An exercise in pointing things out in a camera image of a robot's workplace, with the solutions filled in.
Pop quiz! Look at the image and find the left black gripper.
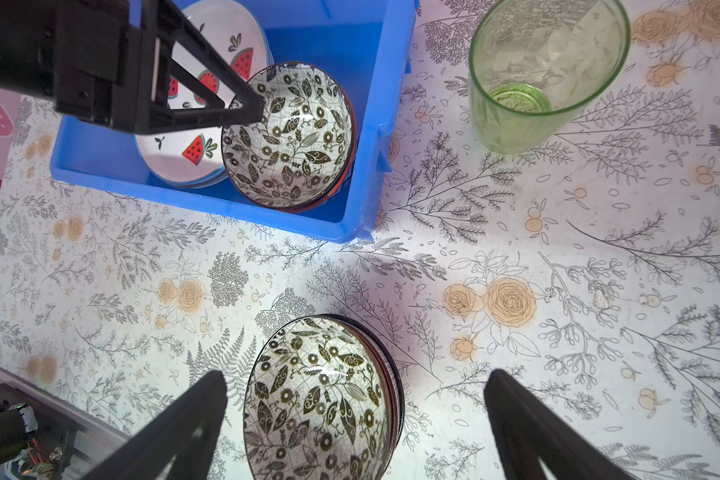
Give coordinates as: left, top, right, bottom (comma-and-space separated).
0, 1, 264, 135

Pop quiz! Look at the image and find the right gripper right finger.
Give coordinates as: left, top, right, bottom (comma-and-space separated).
483, 369, 629, 480

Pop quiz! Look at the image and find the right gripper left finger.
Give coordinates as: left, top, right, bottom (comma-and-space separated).
85, 370, 228, 479

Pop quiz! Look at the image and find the white watermelon plate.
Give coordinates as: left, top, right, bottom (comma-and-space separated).
133, 0, 275, 188

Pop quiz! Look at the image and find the black leaf pattern bowl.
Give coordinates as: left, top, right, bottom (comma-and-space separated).
221, 62, 357, 213

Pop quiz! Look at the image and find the blue plastic bin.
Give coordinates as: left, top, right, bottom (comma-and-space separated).
50, 1, 418, 243

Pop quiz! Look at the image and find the green translucent cup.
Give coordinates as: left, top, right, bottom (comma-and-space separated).
468, 0, 631, 154

